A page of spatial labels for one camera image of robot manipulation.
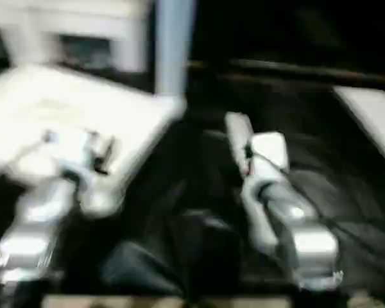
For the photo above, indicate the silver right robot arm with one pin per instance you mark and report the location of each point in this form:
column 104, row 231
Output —
column 311, row 240

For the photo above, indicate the black table mat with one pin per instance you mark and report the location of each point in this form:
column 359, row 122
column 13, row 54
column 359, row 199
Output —
column 195, row 160

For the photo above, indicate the white flat board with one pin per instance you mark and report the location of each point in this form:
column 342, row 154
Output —
column 372, row 122

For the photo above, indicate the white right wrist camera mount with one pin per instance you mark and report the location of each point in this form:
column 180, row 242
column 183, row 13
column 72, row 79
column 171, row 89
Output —
column 269, row 147

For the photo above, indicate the white plastic table top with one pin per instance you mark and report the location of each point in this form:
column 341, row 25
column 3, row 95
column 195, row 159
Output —
column 67, row 106

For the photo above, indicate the long dark metal rod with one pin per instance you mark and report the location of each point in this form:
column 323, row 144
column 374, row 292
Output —
column 308, row 70

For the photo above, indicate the white cabinet with glass doors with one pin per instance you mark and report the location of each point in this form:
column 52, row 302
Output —
column 83, row 19

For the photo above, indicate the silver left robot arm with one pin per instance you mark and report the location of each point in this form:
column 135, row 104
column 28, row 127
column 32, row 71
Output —
column 35, row 205

